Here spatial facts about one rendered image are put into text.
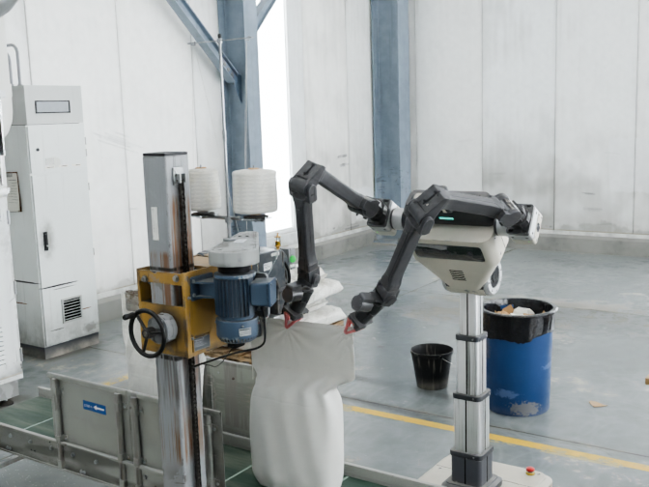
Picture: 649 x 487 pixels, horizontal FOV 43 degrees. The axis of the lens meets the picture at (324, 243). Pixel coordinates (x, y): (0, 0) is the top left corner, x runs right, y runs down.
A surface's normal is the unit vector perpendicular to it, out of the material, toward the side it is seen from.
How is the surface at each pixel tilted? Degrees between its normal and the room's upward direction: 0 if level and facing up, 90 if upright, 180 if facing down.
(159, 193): 90
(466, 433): 90
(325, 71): 90
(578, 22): 90
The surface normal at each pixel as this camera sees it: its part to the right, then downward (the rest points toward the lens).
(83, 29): 0.83, 0.06
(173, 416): -0.56, 0.14
